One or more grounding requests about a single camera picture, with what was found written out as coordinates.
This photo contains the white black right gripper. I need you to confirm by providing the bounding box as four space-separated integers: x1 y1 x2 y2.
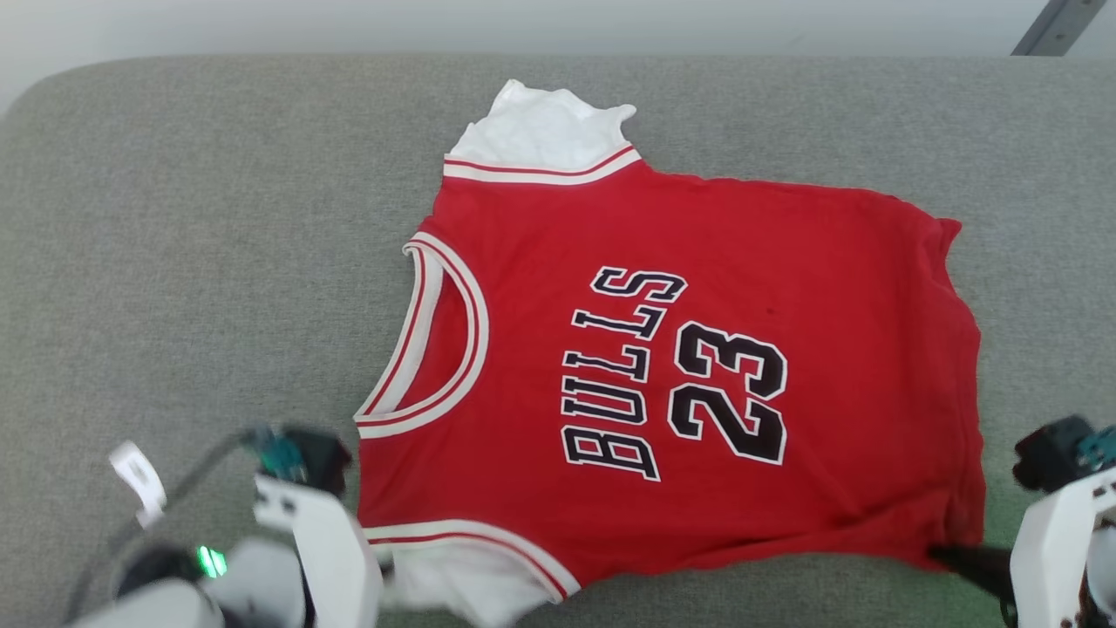
928 467 1116 628

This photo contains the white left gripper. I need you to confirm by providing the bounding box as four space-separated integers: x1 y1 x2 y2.
253 474 385 628

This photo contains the red and white basketball jersey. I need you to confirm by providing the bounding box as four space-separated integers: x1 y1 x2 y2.
353 78 987 628

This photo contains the grey fabric sofa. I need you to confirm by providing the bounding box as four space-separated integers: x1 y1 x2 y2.
0 54 1116 628

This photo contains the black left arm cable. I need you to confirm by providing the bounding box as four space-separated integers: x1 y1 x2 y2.
65 427 271 616

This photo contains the white cable tag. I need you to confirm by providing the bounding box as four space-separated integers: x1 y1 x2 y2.
109 440 167 530

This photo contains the grey metal rail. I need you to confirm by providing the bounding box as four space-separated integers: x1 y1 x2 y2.
1011 0 1108 58

